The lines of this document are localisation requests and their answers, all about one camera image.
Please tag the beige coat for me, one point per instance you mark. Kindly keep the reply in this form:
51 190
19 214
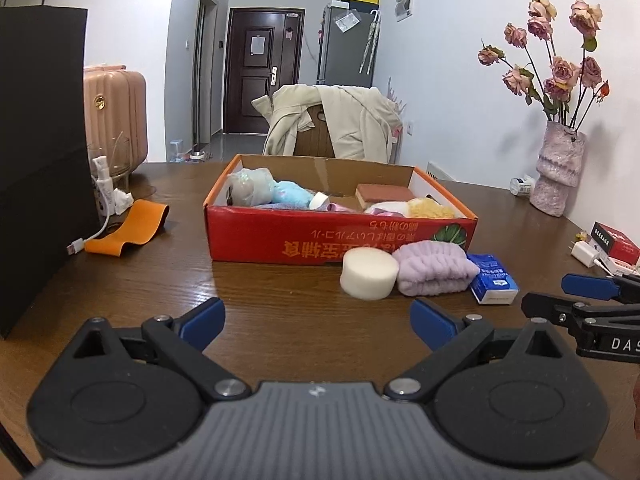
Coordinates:
350 125

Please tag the dried pink roses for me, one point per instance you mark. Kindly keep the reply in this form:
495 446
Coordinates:
557 77

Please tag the pink textured vase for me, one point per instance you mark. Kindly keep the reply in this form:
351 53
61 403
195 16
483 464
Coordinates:
557 170

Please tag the pink suitcase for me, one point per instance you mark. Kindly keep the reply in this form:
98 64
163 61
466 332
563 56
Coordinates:
117 105

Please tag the white round sponge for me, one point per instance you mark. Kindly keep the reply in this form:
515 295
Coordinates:
367 275

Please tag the clear plastic cup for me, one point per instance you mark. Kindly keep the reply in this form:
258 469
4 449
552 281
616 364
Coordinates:
177 151

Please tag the black paper bag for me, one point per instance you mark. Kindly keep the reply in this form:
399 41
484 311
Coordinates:
42 160

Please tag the white hamster plush toy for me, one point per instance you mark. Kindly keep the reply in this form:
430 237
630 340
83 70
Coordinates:
387 207

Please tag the red cardboard box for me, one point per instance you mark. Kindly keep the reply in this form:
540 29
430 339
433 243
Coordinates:
300 237

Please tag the brown scouring sponge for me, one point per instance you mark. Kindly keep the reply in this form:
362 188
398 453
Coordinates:
385 192

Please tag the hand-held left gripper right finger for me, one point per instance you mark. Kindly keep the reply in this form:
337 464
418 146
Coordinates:
432 324

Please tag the white folded umbrella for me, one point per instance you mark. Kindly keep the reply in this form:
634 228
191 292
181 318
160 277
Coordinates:
370 42

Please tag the white tape roll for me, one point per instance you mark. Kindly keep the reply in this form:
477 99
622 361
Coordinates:
317 201

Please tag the brown wooden chair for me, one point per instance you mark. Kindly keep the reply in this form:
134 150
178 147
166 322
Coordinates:
315 140

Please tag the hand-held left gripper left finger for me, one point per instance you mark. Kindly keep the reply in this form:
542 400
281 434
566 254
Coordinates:
202 321

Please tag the interior door frame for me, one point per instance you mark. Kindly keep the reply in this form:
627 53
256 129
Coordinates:
206 67

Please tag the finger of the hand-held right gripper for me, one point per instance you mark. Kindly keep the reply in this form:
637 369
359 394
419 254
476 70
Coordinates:
547 304
592 286

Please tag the red and black box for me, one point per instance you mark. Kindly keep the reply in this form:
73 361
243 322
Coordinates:
617 245

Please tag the grey refrigerator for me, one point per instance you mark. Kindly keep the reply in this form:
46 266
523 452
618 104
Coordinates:
345 57

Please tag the clear plastic bag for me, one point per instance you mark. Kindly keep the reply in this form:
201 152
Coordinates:
347 21

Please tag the lavender fluffy headband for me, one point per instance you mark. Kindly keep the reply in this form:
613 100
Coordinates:
432 267

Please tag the small white jar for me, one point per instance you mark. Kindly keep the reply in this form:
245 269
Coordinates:
522 186

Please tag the light blue plush toy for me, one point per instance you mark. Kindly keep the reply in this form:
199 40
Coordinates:
292 194

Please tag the blue tissue pack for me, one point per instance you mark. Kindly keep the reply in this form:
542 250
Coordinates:
492 280

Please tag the white charger plug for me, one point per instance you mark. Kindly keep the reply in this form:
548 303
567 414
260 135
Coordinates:
585 254

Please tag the dark brown entrance door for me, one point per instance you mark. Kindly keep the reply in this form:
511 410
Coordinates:
262 75

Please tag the clear glass vase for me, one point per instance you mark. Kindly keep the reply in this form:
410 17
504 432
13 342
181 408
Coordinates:
117 157

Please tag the yellow plush toy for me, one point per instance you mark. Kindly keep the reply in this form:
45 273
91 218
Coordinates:
430 208

